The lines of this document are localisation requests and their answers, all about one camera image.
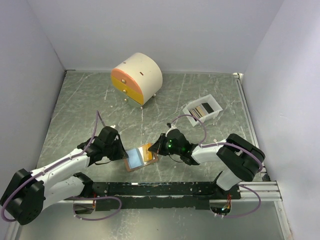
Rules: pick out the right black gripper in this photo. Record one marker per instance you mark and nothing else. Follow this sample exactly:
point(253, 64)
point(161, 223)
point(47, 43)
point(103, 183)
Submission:
point(157, 146)

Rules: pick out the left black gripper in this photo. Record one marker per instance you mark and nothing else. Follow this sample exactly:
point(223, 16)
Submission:
point(121, 152)

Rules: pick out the pink leather card holder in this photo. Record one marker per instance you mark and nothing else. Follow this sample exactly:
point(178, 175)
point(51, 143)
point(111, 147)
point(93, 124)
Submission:
point(135, 159)

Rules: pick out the white plastic card bin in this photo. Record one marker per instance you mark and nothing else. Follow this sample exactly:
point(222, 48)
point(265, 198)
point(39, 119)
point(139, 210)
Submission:
point(212, 102)

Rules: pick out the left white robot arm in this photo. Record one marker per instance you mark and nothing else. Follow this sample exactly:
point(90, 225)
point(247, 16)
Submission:
point(30, 192)

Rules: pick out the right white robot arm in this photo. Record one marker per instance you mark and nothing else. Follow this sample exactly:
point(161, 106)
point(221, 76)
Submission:
point(243, 159)

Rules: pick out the stack of cards in bin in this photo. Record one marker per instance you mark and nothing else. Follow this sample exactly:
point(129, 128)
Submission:
point(201, 110)

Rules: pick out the cream round drawer cabinet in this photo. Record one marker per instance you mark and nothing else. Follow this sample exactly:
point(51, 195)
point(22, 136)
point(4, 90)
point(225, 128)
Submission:
point(137, 79)

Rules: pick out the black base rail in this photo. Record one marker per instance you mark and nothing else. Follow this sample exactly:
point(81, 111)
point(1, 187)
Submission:
point(162, 195)

